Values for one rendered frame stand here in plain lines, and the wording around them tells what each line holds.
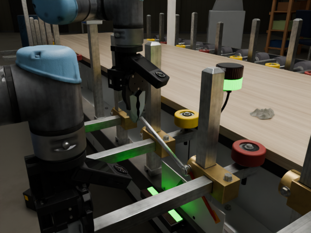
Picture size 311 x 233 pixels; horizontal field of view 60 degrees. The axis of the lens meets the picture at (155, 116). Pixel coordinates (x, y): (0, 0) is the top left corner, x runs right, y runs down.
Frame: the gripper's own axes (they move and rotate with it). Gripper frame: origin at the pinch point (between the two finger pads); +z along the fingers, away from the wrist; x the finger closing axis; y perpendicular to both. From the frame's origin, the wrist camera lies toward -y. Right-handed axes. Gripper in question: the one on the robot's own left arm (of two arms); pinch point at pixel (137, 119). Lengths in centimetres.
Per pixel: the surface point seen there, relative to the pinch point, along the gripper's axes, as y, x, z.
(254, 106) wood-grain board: -19.3, -39.6, 3.2
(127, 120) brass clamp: 17.3, -13.1, 9.8
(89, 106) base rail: 70, -36, 23
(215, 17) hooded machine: 257, -548, -1
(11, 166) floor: 162, -21, 93
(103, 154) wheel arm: 4.1, 9.6, 8.5
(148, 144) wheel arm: -1.8, -2.6, 8.8
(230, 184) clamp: -30.1, 3.1, 6.4
